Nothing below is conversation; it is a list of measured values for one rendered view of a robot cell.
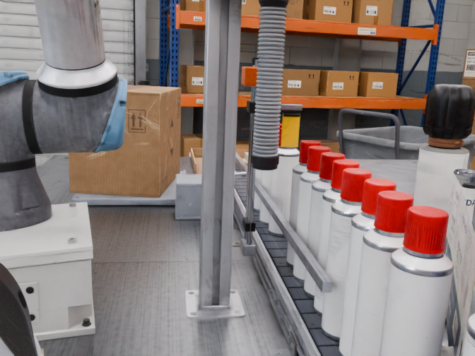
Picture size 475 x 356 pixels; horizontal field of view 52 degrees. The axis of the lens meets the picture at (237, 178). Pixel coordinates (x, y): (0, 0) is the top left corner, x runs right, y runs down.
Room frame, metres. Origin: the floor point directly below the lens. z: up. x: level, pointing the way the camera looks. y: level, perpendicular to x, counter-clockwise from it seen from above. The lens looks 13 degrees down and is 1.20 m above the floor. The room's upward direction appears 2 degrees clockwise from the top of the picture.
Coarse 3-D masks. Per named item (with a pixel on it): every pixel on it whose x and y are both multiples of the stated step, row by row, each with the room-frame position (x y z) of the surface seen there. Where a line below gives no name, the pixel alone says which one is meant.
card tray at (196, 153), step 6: (192, 150) 1.82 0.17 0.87; (198, 150) 1.88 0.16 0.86; (240, 150) 1.91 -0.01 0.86; (246, 150) 1.91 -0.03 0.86; (192, 156) 1.75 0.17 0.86; (198, 156) 1.88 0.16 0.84; (240, 156) 1.91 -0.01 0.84; (192, 162) 1.74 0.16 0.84; (198, 162) 1.78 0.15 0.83; (198, 168) 1.68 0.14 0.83
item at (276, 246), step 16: (240, 192) 1.20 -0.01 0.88; (256, 224) 0.95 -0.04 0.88; (272, 240) 0.86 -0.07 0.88; (272, 256) 0.78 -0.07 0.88; (288, 272) 0.72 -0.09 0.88; (288, 288) 0.66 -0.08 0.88; (304, 304) 0.62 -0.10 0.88; (304, 320) 0.58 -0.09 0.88; (320, 320) 0.58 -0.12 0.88; (320, 336) 0.54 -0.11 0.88; (320, 352) 0.51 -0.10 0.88; (336, 352) 0.50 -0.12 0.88
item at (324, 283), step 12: (240, 168) 1.16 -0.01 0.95; (264, 192) 0.90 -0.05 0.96; (264, 204) 0.86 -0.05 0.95; (276, 216) 0.76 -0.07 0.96; (288, 228) 0.70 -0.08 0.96; (288, 240) 0.67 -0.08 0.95; (300, 240) 0.65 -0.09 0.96; (300, 252) 0.61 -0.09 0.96; (312, 264) 0.56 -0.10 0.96; (312, 276) 0.55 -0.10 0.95; (324, 276) 0.53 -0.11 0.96; (324, 288) 0.52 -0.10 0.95
